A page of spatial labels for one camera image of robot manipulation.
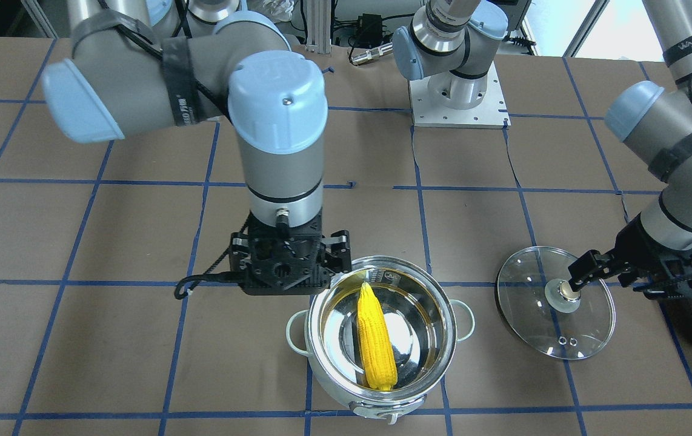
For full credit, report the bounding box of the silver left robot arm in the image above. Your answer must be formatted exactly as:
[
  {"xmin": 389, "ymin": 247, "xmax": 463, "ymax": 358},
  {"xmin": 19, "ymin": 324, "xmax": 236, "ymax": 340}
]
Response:
[{"xmin": 392, "ymin": 1, "xmax": 692, "ymax": 304}]

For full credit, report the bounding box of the yellow corn cob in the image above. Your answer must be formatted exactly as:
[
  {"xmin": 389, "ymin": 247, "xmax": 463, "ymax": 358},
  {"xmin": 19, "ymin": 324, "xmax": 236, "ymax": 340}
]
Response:
[{"xmin": 356, "ymin": 282, "xmax": 398, "ymax": 392}]

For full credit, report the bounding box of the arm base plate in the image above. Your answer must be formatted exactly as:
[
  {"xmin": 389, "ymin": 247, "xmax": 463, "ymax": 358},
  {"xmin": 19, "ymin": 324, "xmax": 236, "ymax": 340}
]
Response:
[{"xmin": 408, "ymin": 63, "xmax": 511, "ymax": 129}]

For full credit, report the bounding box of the black power adapter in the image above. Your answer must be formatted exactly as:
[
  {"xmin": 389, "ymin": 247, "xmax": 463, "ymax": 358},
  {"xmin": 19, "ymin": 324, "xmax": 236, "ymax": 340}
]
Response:
[{"xmin": 354, "ymin": 13, "xmax": 383, "ymax": 41}]

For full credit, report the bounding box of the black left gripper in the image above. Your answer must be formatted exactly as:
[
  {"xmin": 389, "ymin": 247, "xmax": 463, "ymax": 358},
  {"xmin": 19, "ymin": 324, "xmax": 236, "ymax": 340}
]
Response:
[{"xmin": 568, "ymin": 216, "xmax": 692, "ymax": 300}]

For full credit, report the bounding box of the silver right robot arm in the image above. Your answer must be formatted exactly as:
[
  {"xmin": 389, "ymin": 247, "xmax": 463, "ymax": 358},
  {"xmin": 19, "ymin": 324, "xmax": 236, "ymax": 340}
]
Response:
[{"xmin": 43, "ymin": 1, "xmax": 351, "ymax": 300}]

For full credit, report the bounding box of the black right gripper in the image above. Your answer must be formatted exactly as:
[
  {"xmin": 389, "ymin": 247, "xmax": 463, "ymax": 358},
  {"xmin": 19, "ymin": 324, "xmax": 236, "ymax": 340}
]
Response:
[{"xmin": 228, "ymin": 213, "xmax": 352, "ymax": 296}]

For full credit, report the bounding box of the glass pot lid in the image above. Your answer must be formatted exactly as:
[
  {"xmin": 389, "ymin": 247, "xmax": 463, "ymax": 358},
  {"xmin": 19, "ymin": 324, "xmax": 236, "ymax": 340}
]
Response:
[{"xmin": 495, "ymin": 246, "xmax": 616, "ymax": 360}]

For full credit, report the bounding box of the white pot with steel interior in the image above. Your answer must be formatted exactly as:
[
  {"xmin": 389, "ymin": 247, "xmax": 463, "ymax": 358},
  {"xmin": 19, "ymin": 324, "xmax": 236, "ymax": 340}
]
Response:
[{"xmin": 285, "ymin": 255, "xmax": 476, "ymax": 424}]

